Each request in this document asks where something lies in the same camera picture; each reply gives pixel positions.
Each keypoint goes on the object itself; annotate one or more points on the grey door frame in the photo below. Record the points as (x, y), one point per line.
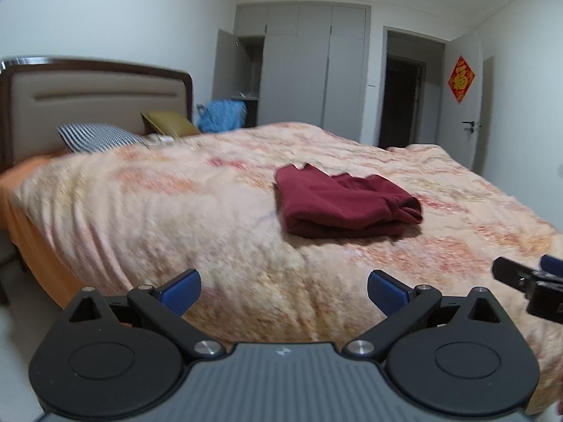
(382, 88)

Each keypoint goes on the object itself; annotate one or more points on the red diamond door decoration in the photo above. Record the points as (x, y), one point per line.
(461, 79)

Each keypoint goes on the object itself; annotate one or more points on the beige padded wooden headboard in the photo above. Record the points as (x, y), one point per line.
(88, 110)

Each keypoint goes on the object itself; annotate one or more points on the blue clothing pile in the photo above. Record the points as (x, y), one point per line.
(222, 116)

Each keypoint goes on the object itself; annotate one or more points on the floral quilt bed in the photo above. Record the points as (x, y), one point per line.
(176, 228)

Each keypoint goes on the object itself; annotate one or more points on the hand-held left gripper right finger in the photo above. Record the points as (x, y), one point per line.
(388, 292)

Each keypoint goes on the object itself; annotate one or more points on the open grey wardrobe door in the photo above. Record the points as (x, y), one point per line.
(225, 66)

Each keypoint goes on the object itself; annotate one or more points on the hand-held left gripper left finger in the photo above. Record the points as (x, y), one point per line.
(181, 291)

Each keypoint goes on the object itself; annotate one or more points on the grey built-in wardrobe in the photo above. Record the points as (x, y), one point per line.
(308, 66)

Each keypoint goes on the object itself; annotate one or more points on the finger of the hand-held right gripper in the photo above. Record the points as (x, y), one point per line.
(553, 263)
(510, 270)

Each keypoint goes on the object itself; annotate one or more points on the orange bed sheet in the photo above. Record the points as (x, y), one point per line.
(39, 250)

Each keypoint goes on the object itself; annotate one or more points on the dark red long-sleeve sweater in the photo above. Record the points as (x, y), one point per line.
(343, 202)

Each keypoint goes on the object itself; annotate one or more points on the black white houndstooth pillow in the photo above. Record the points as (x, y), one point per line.
(99, 137)

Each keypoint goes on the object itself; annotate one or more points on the olive green pillow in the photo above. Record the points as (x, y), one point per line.
(171, 123)

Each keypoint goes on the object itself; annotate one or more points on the white room door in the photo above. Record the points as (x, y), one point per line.
(459, 149)

